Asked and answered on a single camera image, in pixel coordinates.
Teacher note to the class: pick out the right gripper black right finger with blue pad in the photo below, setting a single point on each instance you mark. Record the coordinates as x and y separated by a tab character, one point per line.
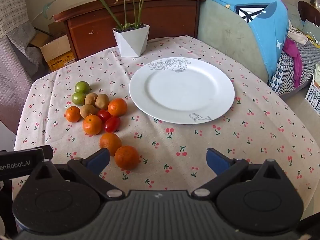
228	172

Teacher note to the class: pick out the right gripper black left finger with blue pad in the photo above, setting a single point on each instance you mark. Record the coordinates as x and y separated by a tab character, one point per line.
87	172

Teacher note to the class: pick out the orange tangerine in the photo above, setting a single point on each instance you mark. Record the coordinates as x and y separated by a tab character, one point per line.
127	157
111	142
72	114
117	107
92	125

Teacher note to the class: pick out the red cherry tomato front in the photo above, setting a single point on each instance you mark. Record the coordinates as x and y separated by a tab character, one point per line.
112	124

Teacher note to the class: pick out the red cherry tomato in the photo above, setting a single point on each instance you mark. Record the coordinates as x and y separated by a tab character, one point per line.
104	115
112	124

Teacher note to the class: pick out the red cherry tomato back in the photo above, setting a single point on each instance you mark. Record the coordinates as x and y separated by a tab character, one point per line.
104	115

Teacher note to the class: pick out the brown kiwi lower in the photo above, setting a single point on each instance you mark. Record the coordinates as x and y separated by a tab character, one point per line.
87	110

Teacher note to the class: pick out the brown kiwi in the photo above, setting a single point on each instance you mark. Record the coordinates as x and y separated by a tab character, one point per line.
87	110
102	101
90	99

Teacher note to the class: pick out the black GenRobot device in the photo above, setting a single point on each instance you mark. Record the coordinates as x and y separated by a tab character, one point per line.
17	164

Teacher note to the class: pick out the brown kiwi right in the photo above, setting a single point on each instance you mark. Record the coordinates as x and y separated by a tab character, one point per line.
102	101

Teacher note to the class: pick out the brown kiwi left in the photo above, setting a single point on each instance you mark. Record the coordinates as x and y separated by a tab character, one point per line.
90	99

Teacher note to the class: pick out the green plum front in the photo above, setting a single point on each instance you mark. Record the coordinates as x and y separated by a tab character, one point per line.
78	98

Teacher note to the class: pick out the green plum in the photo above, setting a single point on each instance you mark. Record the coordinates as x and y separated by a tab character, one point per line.
82	87
78	98

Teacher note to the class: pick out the green plum back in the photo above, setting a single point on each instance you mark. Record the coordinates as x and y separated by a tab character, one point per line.
82	87

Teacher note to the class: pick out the white floral ceramic plate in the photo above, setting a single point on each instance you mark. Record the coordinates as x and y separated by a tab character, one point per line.
182	90

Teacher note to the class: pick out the houndstooth patterned fabric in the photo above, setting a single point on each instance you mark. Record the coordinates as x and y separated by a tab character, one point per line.
282	82

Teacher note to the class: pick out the white plastic basket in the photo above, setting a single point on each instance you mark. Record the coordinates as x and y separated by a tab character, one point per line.
313	96

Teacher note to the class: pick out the checked fabric sofa cover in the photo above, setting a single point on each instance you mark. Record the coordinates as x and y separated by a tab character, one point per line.
19	61

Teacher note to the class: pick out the cardboard box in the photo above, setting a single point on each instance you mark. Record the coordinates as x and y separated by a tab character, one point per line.
54	46

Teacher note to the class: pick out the white geometric plant pot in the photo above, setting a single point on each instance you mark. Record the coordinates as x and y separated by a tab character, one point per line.
132	43

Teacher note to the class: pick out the grey green sofa armrest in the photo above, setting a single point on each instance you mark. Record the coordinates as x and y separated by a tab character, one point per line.
224	30

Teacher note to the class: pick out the blue cartoon blanket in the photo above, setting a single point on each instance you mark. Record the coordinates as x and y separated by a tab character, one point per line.
268	21

